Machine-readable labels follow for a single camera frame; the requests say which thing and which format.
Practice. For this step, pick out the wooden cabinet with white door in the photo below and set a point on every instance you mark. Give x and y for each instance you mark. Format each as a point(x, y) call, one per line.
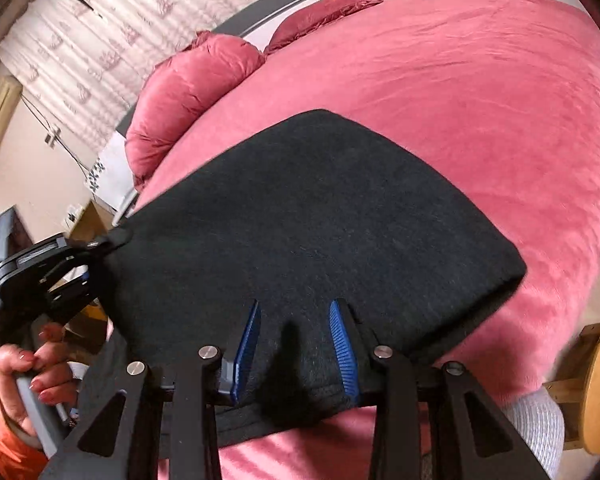
point(87, 221)

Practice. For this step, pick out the grey knitted cloth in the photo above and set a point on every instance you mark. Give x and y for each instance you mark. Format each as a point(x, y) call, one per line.
point(535, 425)

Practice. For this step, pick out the red duvet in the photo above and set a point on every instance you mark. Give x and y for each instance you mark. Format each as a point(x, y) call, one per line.
point(190, 90)

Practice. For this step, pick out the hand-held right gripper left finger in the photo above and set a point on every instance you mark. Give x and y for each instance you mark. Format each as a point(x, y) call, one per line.
point(245, 350)

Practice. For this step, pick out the patterned white curtain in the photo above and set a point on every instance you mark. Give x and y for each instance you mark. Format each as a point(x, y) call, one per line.
point(105, 25)

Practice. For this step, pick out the bed with pink sheet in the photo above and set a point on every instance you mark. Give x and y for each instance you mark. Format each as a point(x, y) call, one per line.
point(480, 110)

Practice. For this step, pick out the person's left hand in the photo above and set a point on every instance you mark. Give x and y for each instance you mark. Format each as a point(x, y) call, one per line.
point(55, 375)

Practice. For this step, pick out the curved wooden shelf unit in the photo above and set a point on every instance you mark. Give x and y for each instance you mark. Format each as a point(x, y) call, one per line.
point(597, 390)

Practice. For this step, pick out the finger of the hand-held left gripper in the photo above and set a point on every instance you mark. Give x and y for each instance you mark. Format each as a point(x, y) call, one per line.
point(82, 281)
point(100, 247)

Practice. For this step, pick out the black wool coat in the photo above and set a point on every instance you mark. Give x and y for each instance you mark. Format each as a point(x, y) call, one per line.
point(305, 210)

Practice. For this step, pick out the white and grey nightstand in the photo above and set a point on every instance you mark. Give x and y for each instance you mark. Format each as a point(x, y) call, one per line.
point(124, 207)

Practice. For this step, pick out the person's left forearm orange sleeve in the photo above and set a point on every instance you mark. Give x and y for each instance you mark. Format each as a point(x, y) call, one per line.
point(0, 450)

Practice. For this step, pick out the beige air conditioner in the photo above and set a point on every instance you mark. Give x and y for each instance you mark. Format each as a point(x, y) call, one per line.
point(0, 115)

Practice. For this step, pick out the red pillow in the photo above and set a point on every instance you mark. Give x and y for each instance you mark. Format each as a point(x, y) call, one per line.
point(325, 12)

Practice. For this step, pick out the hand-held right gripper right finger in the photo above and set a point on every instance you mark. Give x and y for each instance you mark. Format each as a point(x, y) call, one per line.
point(342, 350)

